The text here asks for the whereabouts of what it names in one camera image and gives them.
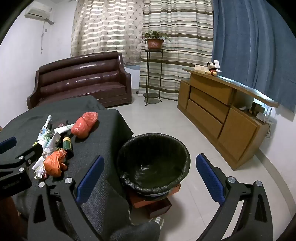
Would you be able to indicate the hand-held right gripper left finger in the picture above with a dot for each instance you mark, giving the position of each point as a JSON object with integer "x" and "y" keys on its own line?
{"x": 91, "y": 178}

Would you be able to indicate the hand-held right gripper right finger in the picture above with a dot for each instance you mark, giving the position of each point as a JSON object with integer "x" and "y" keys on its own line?
{"x": 209, "y": 178}

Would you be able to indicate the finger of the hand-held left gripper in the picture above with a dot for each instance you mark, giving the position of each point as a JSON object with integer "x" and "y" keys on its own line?
{"x": 8, "y": 144}
{"x": 23, "y": 160}

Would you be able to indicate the white paper wrapper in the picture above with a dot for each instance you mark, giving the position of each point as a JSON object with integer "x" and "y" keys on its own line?
{"x": 49, "y": 144}

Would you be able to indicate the orange plastic bag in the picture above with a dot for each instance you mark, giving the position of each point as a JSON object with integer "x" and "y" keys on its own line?
{"x": 54, "y": 163}

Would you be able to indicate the green and white packet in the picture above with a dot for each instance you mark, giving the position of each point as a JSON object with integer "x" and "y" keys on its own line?
{"x": 45, "y": 137}

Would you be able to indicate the dark green glass bottle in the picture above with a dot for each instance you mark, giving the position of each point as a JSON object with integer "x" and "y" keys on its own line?
{"x": 67, "y": 144}

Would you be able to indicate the red plastic bag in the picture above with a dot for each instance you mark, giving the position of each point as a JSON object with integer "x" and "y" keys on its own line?
{"x": 84, "y": 125}

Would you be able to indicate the trash bin with black bag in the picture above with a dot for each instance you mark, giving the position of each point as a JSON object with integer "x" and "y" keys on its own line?
{"x": 152, "y": 166}

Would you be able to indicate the person's left forearm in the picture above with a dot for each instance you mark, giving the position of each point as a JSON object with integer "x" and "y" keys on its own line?
{"x": 8, "y": 215}

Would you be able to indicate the light blue toothpaste tube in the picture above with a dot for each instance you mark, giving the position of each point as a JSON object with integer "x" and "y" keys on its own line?
{"x": 47, "y": 121}

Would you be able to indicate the dark grey tablecloth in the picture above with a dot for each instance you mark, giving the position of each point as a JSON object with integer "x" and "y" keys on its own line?
{"x": 99, "y": 129}

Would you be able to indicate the dark brown cigarette box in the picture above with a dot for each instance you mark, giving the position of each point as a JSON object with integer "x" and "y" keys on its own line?
{"x": 61, "y": 124}

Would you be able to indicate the white toothpaste tube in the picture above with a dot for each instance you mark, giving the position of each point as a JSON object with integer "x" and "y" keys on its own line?
{"x": 64, "y": 128}

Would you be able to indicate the wooden cabinet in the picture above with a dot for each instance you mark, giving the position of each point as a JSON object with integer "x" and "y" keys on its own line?
{"x": 238, "y": 134}

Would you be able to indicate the reddish brown wooden box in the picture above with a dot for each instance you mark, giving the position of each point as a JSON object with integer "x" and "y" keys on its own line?
{"x": 143, "y": 204}

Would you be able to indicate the green striped cloth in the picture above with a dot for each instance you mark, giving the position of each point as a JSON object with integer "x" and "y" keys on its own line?
{"x": 158, "y": 222}

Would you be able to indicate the dark grey cloth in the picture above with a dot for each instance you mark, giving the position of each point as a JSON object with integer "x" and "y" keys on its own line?
{"x": 136, "y": 231}

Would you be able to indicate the white router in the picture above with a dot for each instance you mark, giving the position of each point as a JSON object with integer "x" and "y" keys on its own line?
{"x": 266, "y": 115}

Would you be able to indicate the small brown box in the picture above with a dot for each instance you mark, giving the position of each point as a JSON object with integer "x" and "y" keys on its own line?
{"x": 255, "y": 107}

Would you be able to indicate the brown leather sofa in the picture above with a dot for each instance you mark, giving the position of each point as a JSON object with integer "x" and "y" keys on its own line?
{"x": 81, "y": 78}

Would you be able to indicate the black metal plant stand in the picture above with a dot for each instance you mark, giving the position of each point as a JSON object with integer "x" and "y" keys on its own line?
{"x": 151, "y": 95}

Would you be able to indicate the mouse plush toy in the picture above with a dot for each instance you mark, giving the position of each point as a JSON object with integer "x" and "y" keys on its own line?
{"x": 211, "y": 68}

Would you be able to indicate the white box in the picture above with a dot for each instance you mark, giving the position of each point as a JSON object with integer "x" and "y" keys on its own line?
{"x": 200, "y": 67}

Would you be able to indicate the striped curtain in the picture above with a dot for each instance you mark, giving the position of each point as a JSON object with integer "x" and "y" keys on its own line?
{"x": 182, "y": 46}

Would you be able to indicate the white air conditioner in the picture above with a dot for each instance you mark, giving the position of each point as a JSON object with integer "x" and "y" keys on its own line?
{"x": 38, "y": 10}

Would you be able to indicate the blue curtain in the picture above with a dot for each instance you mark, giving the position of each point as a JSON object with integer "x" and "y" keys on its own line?
{"x": 249, "y": 46}

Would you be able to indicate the potted plant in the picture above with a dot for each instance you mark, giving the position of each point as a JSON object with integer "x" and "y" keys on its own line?
{"x": 154, "y": 43}

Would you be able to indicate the beige patterned curtain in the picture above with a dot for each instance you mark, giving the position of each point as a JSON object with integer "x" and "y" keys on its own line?
{"x": 104, "y": 27}

